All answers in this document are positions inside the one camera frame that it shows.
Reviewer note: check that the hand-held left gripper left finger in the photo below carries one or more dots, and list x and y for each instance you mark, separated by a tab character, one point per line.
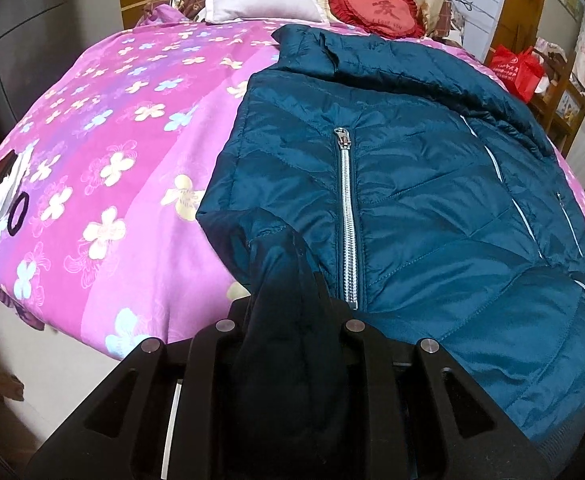
222	350

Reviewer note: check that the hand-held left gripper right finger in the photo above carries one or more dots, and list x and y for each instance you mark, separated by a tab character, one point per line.
362	350

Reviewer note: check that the teal puffer jacket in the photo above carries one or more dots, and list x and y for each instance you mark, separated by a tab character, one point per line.
422	185

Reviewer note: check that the pink floral bedsheet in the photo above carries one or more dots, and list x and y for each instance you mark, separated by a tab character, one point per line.
122	135

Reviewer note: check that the white cloth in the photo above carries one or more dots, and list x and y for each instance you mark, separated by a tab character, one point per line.
7	190

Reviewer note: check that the red shopping bag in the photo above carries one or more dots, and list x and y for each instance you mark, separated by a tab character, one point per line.
514	72

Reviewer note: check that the brown patterned quilt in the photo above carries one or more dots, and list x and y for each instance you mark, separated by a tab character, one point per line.
445	22

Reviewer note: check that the wooden chair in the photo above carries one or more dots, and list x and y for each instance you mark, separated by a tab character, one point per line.
562	77

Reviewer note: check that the red heart cushion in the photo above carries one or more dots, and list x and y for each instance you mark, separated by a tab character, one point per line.
377	10

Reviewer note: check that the pink cloth pile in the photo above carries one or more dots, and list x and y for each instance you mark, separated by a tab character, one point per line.
552	50

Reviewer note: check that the grey refrigerator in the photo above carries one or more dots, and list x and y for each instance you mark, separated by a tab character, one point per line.
37	25

